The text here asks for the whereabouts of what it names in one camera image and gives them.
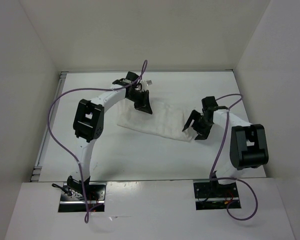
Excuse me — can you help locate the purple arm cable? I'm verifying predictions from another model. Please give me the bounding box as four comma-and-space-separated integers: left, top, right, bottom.
49, 59, 149, 224
209, 93, 259, 221

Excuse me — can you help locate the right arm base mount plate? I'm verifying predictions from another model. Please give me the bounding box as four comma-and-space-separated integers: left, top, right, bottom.
193, 181, 241, 211

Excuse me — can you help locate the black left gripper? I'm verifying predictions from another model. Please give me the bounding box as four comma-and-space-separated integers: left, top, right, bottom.
126, 89, 152, 115

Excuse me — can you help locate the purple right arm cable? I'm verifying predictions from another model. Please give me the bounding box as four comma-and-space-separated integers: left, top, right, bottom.
209, 93, 259, 221

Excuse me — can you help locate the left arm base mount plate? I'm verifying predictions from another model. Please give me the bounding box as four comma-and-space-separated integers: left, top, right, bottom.
54, 182, 107, 213

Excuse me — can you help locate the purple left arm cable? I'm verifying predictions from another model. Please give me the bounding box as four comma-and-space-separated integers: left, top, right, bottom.
49, 59, 149, 224

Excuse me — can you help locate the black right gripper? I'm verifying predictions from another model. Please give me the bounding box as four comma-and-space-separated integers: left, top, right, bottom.
183, 109, 214, 140

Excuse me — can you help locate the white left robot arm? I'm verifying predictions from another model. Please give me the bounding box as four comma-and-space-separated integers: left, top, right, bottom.
67, 71, 153, 200

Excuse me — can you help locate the white pleated skirt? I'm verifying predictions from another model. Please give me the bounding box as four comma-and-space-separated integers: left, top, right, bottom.
117, 99, 197, 142

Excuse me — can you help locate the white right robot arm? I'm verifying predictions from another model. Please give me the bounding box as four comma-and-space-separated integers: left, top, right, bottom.
182, 93, 269, 197

